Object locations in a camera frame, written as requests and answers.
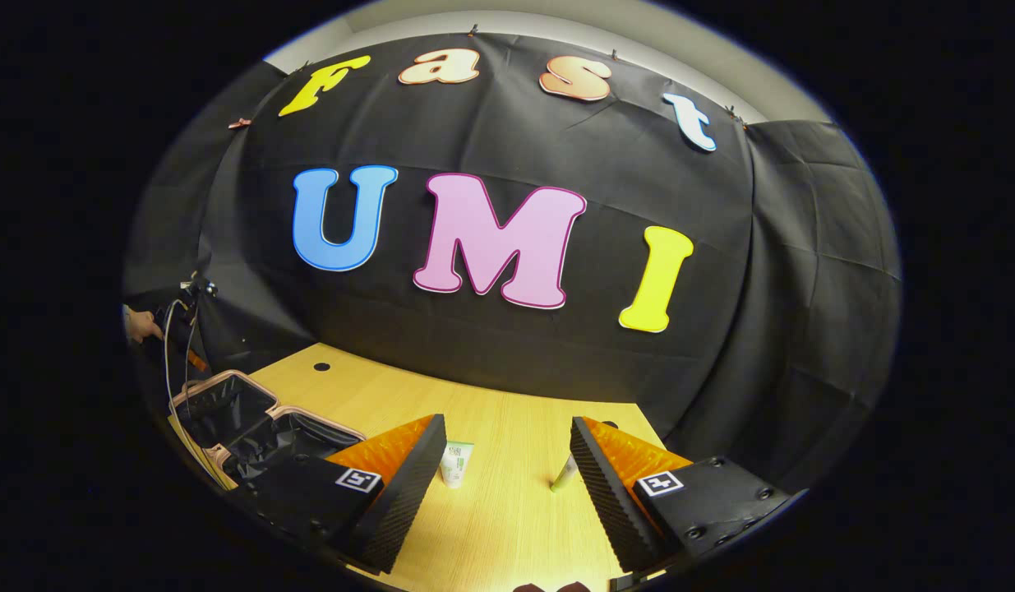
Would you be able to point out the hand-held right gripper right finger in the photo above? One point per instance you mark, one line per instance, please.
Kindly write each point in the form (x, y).
(610, 501)

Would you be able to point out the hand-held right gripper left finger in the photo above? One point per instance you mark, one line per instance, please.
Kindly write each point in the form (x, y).
(400, 501)

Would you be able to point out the thin tube with green cap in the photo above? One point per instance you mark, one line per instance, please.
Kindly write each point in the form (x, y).
(565, 475)

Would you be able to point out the white tube with green cap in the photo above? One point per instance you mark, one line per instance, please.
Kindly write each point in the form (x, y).
(456, 463)

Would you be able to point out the pink suitcase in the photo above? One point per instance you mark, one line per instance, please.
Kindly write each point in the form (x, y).
(228, 411)

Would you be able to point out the black backdrop cloth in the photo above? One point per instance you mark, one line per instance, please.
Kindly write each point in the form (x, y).
(556, 362)

